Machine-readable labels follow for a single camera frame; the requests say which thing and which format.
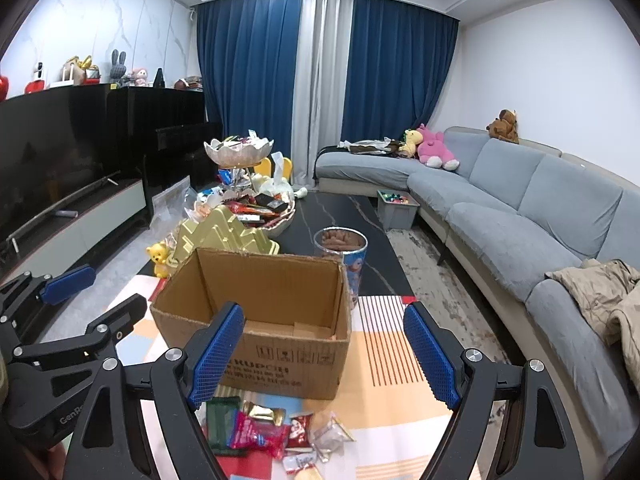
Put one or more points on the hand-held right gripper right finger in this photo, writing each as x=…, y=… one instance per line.
x=432, y=355

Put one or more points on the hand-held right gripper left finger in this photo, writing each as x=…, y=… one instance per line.
x=220, y=355

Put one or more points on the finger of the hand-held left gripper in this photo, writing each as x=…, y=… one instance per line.
x=117, y=317
x=67, y=284

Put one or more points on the brown cardboard box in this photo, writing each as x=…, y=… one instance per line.
x=280, y=360

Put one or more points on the dark green snack packet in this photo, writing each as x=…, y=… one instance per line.
x=220, y=422

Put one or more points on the gold snack packet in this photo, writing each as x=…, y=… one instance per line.
x=265, y=412

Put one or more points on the pink snack packet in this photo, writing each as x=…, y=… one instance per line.
x=255, y=435

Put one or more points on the red and white candy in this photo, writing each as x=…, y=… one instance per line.
x=301, y=430

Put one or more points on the small white candy packet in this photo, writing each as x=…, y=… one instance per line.
x=299, y=461

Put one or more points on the clear snack packet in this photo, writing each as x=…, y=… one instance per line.
x=327, y=437

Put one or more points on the yellow cookie packet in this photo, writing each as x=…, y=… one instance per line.
x=307, y=475

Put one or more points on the pile of assorted snacks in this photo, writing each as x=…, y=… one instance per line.
x=255, y=207

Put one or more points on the person's left hand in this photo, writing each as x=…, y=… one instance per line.
x=42, y=464

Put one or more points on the colourful checked tablecloth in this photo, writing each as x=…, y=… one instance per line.
x=380, y=360

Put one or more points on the grey remote control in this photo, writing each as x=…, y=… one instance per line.
x=65, y=213

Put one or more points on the yellow bear toy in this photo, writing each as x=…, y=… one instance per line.
x=159, y=257

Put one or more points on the grey television cabinet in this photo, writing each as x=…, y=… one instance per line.
x=100, y=210

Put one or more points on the worn patterned rug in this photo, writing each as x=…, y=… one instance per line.
x=425, y=270

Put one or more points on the clear plastic bag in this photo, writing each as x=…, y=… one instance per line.
x=170, y=210

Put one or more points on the gold mountain lid candy jar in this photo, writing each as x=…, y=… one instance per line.
x=220, y=232

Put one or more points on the cartoon print snack tin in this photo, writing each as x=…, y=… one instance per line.
x=340, y=260

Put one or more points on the black curved television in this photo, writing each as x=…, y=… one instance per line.
x=50, y=150

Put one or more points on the grey toy bin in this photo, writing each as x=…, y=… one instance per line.
x=397, y=215

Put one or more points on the black marble coffee table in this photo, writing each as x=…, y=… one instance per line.
x=320, y=210

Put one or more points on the white plastic bag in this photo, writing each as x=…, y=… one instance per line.
x=277, y=187

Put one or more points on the beige jacket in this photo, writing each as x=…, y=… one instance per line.
x=600, y=290

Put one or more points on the grey corner sofa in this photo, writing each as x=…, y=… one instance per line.
x=525, y=200

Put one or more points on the black piano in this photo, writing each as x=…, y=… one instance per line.
x=150, y=115

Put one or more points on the yellow child chair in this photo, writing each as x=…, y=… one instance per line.
x=283, y=167
x=264, y=167

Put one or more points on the white lotus tiered stand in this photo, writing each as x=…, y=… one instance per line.
x=237, y=152

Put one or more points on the pink plush toy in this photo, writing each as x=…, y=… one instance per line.
x=435, y=147

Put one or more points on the red gift box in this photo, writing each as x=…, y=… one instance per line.
x=94, y=76

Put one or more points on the white and gold gift basket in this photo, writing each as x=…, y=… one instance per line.
x=75, y=72

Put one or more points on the yellow plush toy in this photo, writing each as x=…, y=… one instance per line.
x=411, y=140

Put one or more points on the clothes pile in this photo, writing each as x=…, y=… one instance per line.
x=370, y=146

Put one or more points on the grey bunny plush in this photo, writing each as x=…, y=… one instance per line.
x=118, y=70

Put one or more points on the pink doll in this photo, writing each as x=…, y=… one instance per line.
x=141, y=76

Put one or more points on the black metronome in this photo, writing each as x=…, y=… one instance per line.
x=159, y=80

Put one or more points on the pile of books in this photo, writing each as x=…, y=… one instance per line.
x=189, y=83

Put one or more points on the brown plush toy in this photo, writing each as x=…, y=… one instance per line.
x=504, y=125

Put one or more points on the blue curtain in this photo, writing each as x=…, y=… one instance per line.
x=245, y=85
x=395, y=70

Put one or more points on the white sheer curtain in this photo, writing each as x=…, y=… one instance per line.
x=322, y=85

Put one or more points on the white wall camera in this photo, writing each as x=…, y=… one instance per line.
x=191, y=13

